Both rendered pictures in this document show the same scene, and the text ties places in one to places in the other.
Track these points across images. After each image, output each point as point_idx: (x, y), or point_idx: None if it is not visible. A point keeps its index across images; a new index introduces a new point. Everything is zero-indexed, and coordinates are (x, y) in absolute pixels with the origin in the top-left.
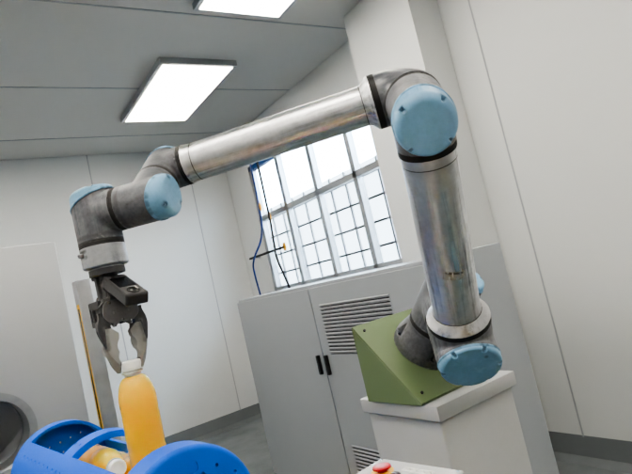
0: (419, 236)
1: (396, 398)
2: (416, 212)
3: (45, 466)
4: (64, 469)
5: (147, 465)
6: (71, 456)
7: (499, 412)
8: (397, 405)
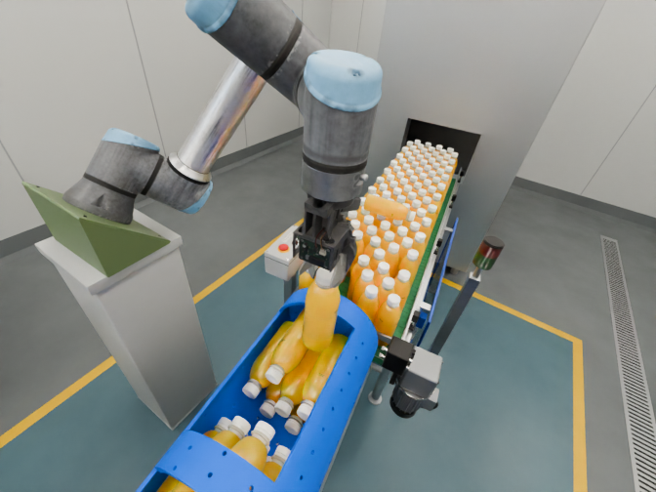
0: (237, 112)
1: (145, 252)
2: (250, 95)
3: None
4: (291, 488)
5: (351, 307)
6: (275, 484)
7: None
8: (142, 259)
